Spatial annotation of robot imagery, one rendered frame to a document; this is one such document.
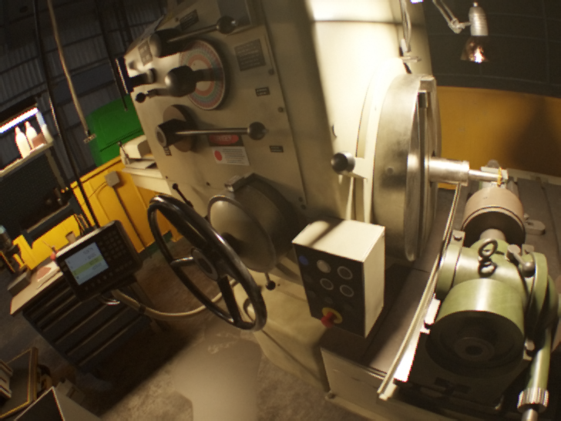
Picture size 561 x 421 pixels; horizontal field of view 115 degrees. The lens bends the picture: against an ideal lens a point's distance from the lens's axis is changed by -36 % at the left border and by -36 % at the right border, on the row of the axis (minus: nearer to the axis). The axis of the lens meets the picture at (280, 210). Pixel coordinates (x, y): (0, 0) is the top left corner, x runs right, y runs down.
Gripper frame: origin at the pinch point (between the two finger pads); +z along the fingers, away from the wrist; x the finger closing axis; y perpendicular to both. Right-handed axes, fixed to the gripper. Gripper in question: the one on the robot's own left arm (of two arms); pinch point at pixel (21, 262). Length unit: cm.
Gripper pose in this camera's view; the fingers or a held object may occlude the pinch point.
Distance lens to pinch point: 238.4
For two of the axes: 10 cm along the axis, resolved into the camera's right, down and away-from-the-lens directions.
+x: 6.5, -5.1, 5.7
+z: 2.2, 8.4, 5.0
